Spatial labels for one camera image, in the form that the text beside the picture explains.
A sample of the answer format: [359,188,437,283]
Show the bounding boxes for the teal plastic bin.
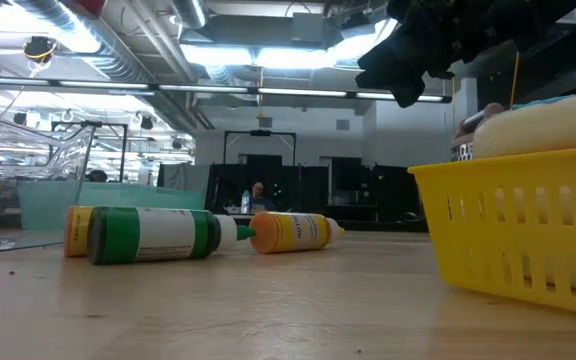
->
[17,179,207,232]

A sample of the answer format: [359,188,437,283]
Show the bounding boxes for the black background station frame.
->
[223,129,298,166]

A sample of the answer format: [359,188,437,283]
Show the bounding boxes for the yellow plastic basket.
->
[407,144,576,320]

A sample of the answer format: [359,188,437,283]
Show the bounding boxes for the yellow food colouring bottle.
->
[249,211,346,255]

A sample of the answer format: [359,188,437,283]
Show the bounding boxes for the grey ceiling unit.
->
[290,12,327,44]

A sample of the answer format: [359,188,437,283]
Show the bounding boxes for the black frame bar with lights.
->
[0,75,453,104]

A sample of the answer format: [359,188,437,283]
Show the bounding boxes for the green food colouring bottle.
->
[86,205,258,266]

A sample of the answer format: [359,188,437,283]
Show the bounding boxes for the clear plastic bin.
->
[0,109,97,256]

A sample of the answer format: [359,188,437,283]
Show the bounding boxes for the silver ventilation duct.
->
[15,0,199,132]
[170,0,210,30]

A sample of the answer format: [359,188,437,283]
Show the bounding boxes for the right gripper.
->
[355,0,519,109]

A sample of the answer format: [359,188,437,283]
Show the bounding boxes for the black aluminium table frame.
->
[197,213,429,234]

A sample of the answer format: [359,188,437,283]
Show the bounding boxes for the yellow hanging cord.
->
[510,49,522,109]

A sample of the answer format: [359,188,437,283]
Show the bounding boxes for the black partition screens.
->
[205,153,429,224]

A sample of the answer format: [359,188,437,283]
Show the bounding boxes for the black ceiling cable reel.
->
[21,35,59,79]

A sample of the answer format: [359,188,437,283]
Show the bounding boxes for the orange food colouring bottle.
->
[63,204,95,259]

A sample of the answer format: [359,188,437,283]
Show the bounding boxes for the blue frosted toy donut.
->
[472,90,576,160]

